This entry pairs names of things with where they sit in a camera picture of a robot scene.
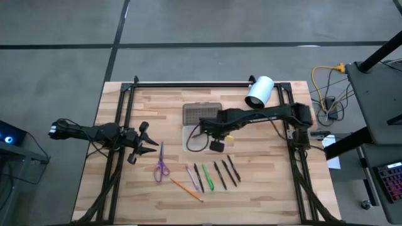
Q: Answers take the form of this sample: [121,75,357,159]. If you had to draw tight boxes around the yellow extension cord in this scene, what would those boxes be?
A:
[310,62,346,106]

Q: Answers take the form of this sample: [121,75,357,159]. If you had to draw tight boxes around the clear plastic supply box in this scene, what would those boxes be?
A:
[182,124,226,153]

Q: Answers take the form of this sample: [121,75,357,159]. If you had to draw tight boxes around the purple-handled scissors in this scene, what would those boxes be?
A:
[153,141,171,183]

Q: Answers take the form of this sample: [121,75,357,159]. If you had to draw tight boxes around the black desk leg bar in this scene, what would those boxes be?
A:
[323,126,373,161]

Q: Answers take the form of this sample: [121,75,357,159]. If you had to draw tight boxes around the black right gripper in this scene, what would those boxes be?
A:
[204,124,233,154]

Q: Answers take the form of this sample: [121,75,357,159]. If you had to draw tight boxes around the black power brick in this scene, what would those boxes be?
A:
[323,97,339,121]

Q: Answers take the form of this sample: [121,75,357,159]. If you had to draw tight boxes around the orange pencil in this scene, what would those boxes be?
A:
[170,178,204,203]

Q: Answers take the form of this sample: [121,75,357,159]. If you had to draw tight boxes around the white cylindrical lamp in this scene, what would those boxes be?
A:
[244,75,276,110]

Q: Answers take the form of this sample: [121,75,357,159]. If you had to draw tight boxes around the purple pen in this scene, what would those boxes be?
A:
[185,165,200,191]

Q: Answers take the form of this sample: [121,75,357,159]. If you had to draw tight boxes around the green marker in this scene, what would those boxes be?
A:
[201,163,215,191]

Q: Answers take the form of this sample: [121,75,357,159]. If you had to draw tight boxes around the black scale pen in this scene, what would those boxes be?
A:
[221,159,238,188]
[226,154,242,183]
[214,161,228,191]
[193,163,205,193]

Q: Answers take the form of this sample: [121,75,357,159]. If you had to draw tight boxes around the white paper sheet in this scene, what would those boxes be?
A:
[321,134,342,170]

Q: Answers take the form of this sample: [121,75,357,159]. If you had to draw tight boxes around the dark grey keyboard desk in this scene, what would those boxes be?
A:
[357,143,402,225]

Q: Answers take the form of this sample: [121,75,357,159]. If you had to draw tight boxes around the grey supply box lid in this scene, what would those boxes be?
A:
[182,102,223,127]

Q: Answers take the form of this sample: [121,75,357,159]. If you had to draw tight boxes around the keyboard with red backlight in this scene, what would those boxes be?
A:
[372,161,402,204]

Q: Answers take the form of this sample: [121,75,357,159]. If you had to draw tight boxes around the black aluminium frame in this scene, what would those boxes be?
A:
[70,74,342,225]

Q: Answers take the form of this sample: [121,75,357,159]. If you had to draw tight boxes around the black pole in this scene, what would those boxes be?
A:
[357,30,402,73]

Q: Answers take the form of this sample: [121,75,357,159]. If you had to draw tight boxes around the dark grey equipment stand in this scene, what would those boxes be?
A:
[0,141,51,226]

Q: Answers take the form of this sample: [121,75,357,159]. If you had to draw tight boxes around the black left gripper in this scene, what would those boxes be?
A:
[122,121,160,165]

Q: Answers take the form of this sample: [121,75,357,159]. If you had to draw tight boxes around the black computer with blue light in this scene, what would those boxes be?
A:
[0,120,28,148]

